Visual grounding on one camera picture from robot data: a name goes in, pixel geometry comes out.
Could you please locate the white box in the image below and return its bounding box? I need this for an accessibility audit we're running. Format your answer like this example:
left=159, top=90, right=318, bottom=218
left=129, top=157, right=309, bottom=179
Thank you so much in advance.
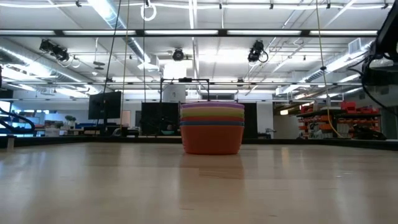
left=162, top=84, right=187, bottom=104

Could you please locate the black hanging cable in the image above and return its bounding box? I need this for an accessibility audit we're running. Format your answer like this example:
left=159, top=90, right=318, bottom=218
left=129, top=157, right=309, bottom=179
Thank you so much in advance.
left=95, top=0, right=123, bottom=127

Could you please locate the black round camera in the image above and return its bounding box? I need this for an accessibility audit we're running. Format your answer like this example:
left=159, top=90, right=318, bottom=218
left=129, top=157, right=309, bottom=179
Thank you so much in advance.
left=172, top=48, right=185, bottom=62

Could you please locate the black aluminium rig frame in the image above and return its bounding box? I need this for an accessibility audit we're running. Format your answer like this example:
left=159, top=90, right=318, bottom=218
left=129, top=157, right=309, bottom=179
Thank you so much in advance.
left=0, top=29, right=398, bottom=150

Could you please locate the red storage bin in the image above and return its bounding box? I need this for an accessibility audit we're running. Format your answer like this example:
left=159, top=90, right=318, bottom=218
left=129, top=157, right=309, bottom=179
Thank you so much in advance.
left=340, top=101, right=358, bottom=114

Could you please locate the purple plastic bowl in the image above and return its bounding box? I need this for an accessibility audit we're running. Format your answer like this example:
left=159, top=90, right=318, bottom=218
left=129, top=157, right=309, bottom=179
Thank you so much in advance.
left=180, top=101, right=246, bottom=110

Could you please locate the orange plastic bowl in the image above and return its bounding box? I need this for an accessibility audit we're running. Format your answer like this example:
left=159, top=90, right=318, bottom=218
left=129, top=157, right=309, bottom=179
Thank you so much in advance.
left=180, top=124, right=245, bottom=156

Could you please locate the black computer monitor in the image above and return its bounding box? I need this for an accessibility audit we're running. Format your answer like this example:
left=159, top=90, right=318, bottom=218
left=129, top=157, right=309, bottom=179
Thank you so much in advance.
left=88, top=90, right=123, bottom=121

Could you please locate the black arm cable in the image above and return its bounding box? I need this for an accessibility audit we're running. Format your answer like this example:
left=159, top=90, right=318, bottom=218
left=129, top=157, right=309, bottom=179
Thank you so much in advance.
left=360, top=54, right=398, bottom=118
left=0, top=106, right=36, bottom=135

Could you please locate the green plastic bowl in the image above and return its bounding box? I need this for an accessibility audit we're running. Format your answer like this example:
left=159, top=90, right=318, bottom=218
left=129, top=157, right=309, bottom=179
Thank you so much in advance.
left=180, top=111, right=246, bottom=119

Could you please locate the black tubular rig frame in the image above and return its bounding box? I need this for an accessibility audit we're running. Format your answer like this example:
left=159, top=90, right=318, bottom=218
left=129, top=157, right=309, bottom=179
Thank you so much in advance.
left=159, top=77, right=211, bottom=103

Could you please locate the black mounted device with cable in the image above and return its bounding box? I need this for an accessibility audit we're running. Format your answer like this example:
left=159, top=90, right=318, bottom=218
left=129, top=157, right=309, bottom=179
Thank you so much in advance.
left=39, top=39, right=81, bottom=69
left=247, top=39, right=269, bottom=64

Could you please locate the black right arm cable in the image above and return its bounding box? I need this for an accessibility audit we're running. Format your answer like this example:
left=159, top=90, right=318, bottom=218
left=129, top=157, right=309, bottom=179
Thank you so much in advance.
left=360, top=54, right=398, bottom=118

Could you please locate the shelf with orange bins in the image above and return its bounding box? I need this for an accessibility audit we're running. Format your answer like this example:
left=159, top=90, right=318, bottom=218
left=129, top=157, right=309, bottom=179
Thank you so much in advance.
left=295, top=101, right=382, bottom=141

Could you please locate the white cable ring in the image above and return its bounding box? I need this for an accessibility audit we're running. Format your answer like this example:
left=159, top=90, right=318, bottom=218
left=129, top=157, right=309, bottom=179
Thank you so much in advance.
left=140, top=2, right=158, bottom=22

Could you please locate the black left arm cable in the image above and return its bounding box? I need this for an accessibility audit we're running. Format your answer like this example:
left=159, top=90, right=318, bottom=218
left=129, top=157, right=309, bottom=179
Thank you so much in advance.
left=0, top=106, right=36, bottom=135

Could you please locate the yellow hanging cable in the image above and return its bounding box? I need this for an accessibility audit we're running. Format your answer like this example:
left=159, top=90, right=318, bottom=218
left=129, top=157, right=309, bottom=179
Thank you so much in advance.
left=315, top=0, right=345, bottom=139

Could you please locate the narrow black panel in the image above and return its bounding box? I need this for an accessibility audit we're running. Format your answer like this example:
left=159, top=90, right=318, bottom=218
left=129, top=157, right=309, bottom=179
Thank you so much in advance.
left=242, top=102, right=259, bottom=139

